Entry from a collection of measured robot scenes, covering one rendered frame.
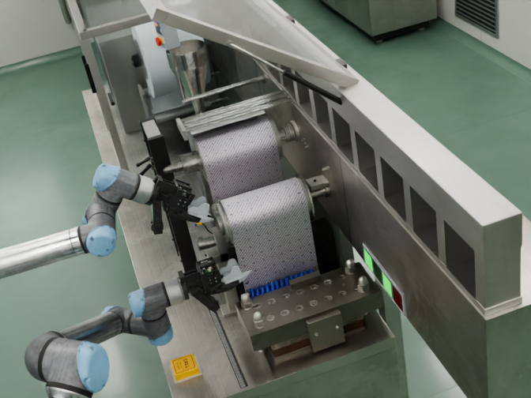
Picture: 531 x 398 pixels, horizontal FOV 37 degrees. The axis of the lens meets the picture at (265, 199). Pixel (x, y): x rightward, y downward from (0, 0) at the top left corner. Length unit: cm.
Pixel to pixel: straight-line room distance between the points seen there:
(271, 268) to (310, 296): 15
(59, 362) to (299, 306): 70
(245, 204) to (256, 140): 26
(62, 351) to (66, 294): 240
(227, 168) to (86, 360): 78
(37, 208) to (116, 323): 302
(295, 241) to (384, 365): 45
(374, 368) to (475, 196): 98
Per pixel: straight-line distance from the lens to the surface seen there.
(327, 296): 232
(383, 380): 245
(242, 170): 245
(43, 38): 777
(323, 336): 230
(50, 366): 205
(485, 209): 150
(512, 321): 163
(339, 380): 237
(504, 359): 169
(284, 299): 233
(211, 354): 241
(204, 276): 228
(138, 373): 379
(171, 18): 183
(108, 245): 208
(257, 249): 232
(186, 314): 257
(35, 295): 452
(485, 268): 153
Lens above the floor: 250
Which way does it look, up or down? 32 degrees down
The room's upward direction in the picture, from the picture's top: 11 degrees counter-clockwise
